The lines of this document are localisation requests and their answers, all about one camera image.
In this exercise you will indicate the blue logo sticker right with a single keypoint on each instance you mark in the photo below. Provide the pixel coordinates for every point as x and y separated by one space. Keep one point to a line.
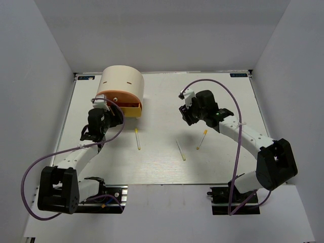
238 75

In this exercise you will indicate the white pen bright yellow cap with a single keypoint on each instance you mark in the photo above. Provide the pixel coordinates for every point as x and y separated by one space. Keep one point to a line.
137 139

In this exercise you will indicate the white pen orange-yellow cap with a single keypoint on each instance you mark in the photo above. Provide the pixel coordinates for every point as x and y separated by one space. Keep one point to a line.
201 140

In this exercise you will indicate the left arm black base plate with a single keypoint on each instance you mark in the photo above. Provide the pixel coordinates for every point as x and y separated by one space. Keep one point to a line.
112 200

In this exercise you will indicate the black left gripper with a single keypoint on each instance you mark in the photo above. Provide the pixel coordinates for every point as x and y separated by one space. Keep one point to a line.
117 119

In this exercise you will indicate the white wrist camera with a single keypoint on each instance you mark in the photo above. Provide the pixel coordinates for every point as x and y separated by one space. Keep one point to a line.
100 102
187 94

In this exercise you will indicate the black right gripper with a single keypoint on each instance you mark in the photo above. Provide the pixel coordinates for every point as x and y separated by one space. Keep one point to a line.
187 113

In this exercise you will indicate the blue logo sticker left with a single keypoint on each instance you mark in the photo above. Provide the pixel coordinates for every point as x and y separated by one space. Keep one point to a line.
87 77

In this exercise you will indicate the cream round drawer organizer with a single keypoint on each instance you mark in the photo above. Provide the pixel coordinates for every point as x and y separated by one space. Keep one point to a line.
122 78

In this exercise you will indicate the white pen pale yellow ends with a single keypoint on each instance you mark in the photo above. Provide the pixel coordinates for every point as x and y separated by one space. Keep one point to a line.
180 150

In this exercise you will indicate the orange organizer drawer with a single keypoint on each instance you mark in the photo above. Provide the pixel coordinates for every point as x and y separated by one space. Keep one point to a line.
122 96

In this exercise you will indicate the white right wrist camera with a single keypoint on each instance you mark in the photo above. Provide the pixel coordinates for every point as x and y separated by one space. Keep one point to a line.
187 94

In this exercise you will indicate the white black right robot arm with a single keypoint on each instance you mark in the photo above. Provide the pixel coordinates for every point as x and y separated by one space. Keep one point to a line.
275 160

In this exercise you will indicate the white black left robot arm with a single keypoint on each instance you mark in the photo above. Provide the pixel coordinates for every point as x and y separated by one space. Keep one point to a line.
61 189

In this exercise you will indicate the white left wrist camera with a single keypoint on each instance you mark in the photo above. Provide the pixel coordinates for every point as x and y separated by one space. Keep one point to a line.
100 102

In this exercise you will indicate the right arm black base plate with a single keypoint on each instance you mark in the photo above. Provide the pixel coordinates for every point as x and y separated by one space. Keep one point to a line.
219 196

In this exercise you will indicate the blue logo sticker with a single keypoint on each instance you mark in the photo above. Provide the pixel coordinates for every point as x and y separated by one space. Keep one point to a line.
87 77
238 75

